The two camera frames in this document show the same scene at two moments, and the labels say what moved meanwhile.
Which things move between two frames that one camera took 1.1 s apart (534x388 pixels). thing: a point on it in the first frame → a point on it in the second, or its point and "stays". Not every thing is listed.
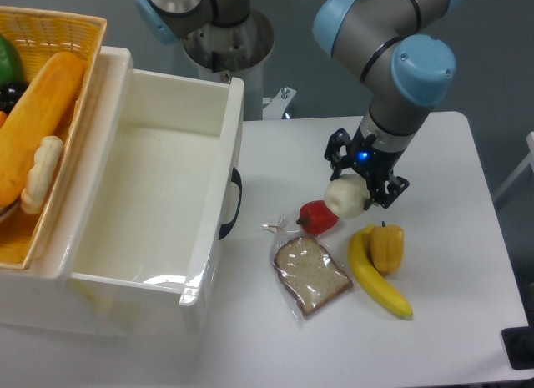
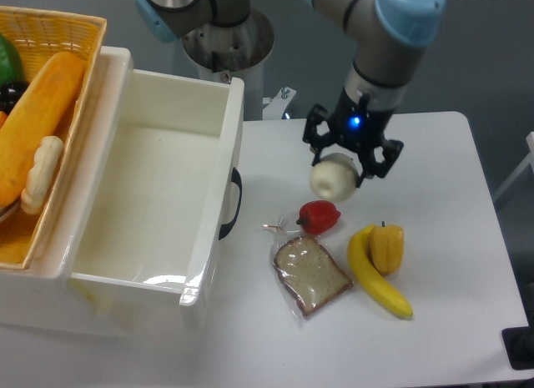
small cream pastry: x=43 y=173 stays
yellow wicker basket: x=41 y=36 stays
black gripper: x=372 y=160 → x=358 y=126
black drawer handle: x=236 y=178 stays
